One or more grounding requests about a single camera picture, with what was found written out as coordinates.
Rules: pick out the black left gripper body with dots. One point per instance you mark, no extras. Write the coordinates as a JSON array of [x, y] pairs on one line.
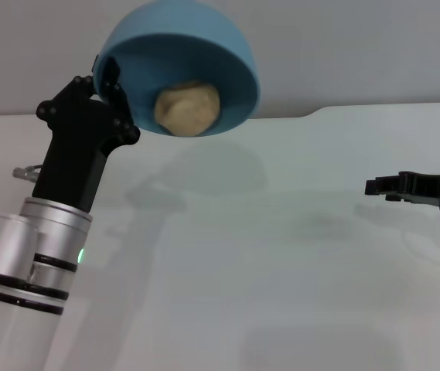
[[72, 154]]

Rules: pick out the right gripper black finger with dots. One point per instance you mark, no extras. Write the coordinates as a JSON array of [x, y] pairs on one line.
[[394, 197], [382, 186]]

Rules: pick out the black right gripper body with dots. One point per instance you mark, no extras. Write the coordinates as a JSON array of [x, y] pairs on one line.
[[424, 187]]

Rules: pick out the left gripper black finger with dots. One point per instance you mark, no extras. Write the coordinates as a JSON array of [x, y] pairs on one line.
[[95, 65], [114, 92]]

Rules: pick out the beige egg yolk pastry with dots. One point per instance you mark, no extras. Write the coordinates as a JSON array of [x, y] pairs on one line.
[[186, 110]]

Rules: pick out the blue bowl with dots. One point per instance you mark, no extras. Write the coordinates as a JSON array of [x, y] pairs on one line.
[[204, 58]]

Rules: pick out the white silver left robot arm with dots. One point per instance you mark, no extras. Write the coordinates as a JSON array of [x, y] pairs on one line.
[[49, 232]]

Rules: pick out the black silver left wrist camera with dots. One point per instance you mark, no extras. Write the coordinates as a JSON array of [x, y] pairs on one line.
[[7, 243]]

